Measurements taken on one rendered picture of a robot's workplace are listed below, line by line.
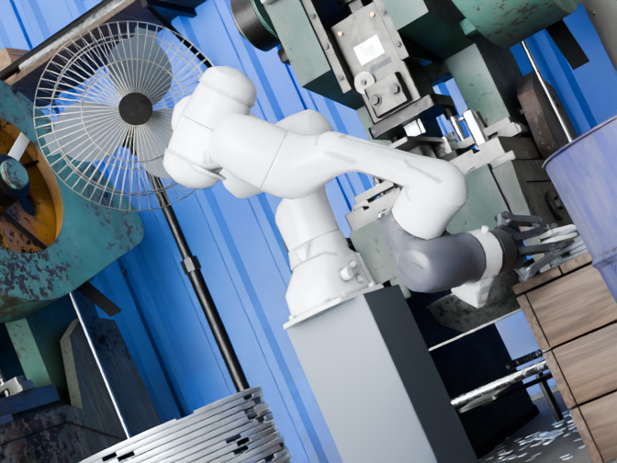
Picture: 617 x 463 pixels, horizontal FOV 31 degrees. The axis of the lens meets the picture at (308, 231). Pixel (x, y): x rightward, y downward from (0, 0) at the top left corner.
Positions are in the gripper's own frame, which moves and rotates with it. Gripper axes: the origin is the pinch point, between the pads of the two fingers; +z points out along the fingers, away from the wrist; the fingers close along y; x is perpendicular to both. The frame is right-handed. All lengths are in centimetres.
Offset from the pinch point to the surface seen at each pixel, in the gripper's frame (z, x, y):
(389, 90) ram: 37, 59, 56
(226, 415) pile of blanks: -81, 0, -13
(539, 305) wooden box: -7.1, 4.4, -10.7
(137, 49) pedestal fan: 20, 133, 107
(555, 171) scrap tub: -37.6, -32.4, 3.6
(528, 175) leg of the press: 41, 33, 21
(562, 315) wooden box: -5.5, 1.7, -13.9
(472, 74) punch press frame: 69, 59, 58
